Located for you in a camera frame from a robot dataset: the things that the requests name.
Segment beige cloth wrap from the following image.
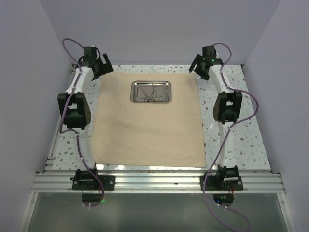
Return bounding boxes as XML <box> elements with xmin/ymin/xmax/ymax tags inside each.
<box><xmin>90</xmin><ymin>72</ymin><xmax>206</xmax><ymax>167</ymax></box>

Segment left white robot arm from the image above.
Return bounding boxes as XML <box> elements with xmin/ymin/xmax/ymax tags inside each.
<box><xmin>57</xmin><ymin>46</ymin><xmax>114</xmax><ymax>171</ymax></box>

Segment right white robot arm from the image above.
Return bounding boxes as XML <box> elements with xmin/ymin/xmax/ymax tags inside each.
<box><xmin>189</xmin><ymin>46</ymin><xmax>242</xmax><ymax>191</ymax></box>

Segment steel surgical scissors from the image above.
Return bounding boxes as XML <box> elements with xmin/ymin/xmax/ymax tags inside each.
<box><xmin>150</xmin><ymin>82</ymin><xmax>159</xmax><ymax>102</ymax></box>

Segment steel tweezers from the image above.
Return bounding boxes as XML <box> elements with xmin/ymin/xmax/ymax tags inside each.
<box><xmin>135</xmin><ymin>85</ymin><xmax>139</xmax><ymax>101</ymax></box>

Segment steel instrument tray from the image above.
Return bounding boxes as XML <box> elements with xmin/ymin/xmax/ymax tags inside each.
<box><xmin>130</xmin><ymin>81</ymin><xmax>172</xmax><ymax>104</ymax></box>

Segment steel forceps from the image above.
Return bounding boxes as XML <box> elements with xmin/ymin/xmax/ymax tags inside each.
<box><xmin>140</xmin><ymin>87</ymin><xmax>150</xmax><ymax>102</ymax></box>

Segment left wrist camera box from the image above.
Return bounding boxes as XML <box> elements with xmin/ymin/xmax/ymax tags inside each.
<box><xmin>83</xmin><ymin>46</ymin><xmax>100</xmax><ymax>59</ymax></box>

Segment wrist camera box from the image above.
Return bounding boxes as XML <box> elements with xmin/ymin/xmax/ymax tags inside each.
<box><xmin>83</xmin><ymin>46</ymin><xmax>100</xmax><ymax>59</ymax></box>
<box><xmin>202</xmin><ymin>46</ymin><xmax>217</xmax><ymax>60</ymax></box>

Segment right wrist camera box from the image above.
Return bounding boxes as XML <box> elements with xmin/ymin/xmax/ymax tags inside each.
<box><xmin>202</xmin><ymin>46</ymin><xmax>217</xmax><ymax>60</ymax></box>

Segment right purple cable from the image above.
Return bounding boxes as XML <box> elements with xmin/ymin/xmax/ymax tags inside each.
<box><xmin>202</xmin><ymin>43</ymin><xmax>260</xmax><ymax>232</ymax></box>

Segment purple cable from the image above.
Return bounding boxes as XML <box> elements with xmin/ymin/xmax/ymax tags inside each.
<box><xmin>202</xmin><ymin>43</ymin><xmax>260</xmax><ymax>232</ymax></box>
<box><xmin>59</xmin><ymin>38</ymin><xmax>108</xmax><ymax>207</ymax></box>

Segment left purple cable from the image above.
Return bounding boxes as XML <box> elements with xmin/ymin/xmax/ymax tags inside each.
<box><xmin>59</xmin><ymin>38</ymin><xmax>108</xmax><ymax>207</ymax></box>

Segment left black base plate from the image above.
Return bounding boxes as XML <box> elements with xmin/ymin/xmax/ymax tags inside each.
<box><xmin>70</xmin><ymin>169</ymin><xmax>116</xmax><ymax>191</ymax></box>

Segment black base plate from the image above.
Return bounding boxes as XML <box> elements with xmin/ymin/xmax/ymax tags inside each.
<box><xmin>70</xmin><ymin>169</ymin><xmax>116</xmax><ymax>191</ymax></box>
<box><xmin>199</xmin><ymin>174</ymin><xmax>244</xmax><ymax>191</ymax></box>

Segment aluminium front rail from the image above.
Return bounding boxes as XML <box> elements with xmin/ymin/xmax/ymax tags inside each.
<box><xmin>30</xmin><ymin>170</ymin><xmax>285</xmax><ymax>193</ymax></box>

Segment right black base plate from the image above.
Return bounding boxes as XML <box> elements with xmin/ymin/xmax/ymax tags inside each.
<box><xmin>199</xmin><ymin>174</ymin><xmax>244</xmax><ymax>191</ymax></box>

